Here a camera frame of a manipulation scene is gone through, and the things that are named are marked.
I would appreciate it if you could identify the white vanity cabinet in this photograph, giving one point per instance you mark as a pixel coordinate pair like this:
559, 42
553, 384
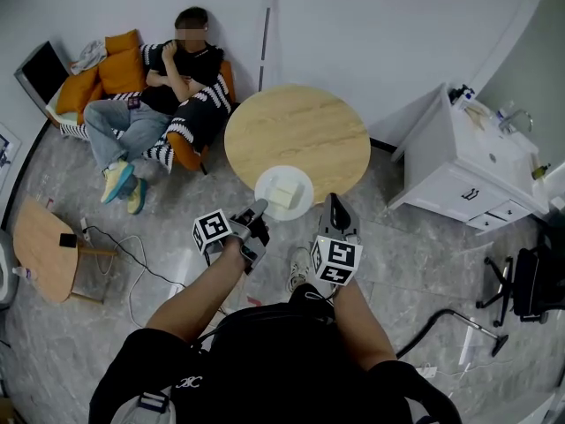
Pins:
441, 170

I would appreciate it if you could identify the black phone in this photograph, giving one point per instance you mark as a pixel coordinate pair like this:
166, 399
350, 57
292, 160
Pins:
68, 240

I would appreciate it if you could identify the clear plastic bottle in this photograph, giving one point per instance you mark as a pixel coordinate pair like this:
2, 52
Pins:
23, 273

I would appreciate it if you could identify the small wooden side table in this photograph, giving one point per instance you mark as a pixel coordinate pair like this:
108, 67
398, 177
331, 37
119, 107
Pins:
42, 254

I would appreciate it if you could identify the orange armchair sofa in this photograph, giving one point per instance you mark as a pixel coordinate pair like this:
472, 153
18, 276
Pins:
187, 155

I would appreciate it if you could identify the round wooden table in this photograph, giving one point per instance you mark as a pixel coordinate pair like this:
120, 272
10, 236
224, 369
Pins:
300, 126

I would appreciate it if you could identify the small orange cushion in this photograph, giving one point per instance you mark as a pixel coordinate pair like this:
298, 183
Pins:
122, 41

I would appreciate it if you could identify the white wall poster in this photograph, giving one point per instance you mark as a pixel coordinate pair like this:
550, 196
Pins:
6, 153

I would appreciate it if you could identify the grey crumpled cloth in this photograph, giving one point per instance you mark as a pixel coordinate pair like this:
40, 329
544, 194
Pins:
88, 56

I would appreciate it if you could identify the person's right forearm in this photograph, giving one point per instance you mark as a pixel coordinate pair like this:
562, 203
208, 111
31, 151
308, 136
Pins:
359, 325

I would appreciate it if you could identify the black pump bottle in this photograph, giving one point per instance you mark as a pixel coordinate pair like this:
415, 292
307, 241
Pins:
459, 94

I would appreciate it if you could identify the white power strip with plugs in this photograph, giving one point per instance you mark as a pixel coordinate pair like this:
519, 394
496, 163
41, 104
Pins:
85, 230

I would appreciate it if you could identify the person's black shirt torso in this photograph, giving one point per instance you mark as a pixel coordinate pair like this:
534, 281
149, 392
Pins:
273, 360

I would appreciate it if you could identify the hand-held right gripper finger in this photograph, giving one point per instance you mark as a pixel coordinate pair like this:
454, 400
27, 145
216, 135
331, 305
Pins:
345, 219
326, 214

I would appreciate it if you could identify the black office chair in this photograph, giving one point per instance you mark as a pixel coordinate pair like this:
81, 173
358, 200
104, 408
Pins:
534, 281

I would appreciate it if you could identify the person's right white shoe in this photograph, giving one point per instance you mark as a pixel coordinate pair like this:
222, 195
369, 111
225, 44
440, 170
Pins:
299, 270

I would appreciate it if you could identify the white round appliance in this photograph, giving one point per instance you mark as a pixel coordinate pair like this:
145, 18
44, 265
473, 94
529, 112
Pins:
6, 272

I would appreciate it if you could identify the large orange cushion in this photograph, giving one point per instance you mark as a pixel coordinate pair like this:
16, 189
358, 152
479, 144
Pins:
122, 71

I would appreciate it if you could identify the black screen grey frame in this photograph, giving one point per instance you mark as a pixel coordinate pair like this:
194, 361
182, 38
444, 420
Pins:
42, 73

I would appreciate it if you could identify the person's left forearm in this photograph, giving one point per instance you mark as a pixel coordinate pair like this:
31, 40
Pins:
194, 298

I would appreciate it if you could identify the white round plate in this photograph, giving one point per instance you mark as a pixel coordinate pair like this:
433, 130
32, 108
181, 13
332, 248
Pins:
284, 170

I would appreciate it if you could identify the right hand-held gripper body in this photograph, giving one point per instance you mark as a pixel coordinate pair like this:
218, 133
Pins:
337, 259

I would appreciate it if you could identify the black white striped blanket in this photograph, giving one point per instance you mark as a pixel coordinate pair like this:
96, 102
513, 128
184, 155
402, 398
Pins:
198, 117

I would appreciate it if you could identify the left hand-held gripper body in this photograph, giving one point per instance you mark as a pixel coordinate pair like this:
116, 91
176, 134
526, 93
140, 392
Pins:
253, 245

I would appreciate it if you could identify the grey white pole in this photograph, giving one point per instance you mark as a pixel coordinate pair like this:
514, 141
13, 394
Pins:
265, 38

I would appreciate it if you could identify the green glass bottle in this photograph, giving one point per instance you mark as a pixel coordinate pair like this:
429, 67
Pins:
538, 172

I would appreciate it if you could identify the white tofu block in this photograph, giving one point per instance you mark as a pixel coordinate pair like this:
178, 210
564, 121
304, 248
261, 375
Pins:
284, 192

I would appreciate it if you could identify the long orange cushion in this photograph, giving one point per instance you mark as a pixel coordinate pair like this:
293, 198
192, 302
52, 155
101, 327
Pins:
76, 91

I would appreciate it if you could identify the flat white power strip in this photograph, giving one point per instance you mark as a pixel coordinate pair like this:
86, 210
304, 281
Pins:
426, 371

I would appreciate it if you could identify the chrome faucet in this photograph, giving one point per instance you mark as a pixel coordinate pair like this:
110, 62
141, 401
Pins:
507, 124

